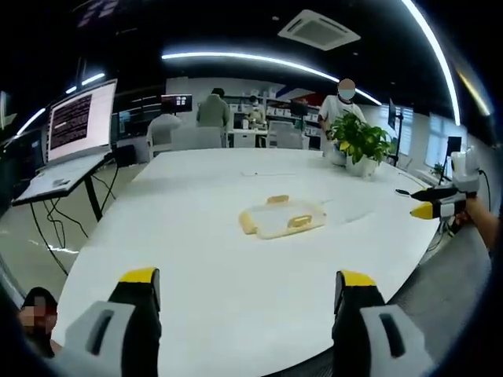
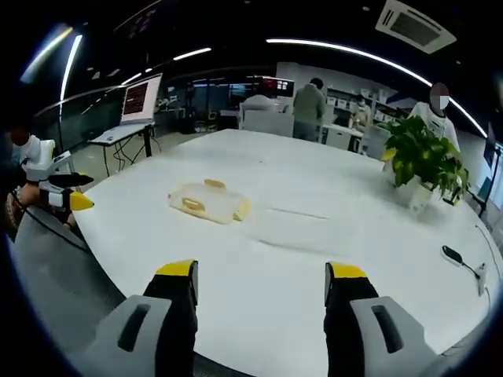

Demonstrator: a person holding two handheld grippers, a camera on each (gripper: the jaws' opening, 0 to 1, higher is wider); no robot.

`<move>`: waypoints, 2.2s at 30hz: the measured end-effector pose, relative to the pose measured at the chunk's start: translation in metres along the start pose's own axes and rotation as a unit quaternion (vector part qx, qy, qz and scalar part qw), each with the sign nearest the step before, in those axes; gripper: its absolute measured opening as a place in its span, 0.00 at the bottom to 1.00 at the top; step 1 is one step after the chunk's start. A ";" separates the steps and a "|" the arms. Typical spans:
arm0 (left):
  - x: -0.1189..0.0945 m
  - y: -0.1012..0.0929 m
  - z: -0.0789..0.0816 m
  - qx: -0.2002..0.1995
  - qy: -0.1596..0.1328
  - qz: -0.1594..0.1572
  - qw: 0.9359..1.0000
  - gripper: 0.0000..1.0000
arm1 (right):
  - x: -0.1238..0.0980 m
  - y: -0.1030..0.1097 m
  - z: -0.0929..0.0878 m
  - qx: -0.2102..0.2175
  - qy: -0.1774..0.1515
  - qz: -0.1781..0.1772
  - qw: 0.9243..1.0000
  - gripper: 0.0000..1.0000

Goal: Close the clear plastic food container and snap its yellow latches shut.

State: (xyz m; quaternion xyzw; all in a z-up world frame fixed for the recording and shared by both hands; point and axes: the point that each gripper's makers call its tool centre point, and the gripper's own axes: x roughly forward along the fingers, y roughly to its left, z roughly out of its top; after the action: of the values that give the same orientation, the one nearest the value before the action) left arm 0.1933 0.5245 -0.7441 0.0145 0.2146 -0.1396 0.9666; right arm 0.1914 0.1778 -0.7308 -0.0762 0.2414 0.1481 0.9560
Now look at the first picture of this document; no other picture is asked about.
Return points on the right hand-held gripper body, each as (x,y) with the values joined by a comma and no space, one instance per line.
(465,173)

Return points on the curved ceiling light strip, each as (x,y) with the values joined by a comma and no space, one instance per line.
(440,51)

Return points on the ceiling air conditioner unit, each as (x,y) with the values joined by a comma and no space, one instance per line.
(319,29)

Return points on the white side desk black legs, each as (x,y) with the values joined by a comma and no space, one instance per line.
(59,178)

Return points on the black stand with box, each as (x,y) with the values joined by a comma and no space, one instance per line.
(452,157)

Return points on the person's right hand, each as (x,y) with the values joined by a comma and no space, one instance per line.
(463,220)

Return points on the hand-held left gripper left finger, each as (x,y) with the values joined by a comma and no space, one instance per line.
(118,337)

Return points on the green potted plant white pot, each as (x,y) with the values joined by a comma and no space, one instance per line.
(359,137)

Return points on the small wall screen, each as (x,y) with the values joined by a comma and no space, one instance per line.
(177,103)

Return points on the grey office chair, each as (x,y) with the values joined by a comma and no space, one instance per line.
(286,135)
(198,138)

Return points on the black tripod with screen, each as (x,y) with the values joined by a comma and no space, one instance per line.
(397,129)

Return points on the open laptop on stand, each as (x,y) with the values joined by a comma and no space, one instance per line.
(80,119)

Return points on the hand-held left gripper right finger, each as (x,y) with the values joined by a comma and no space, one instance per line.
(377,337)

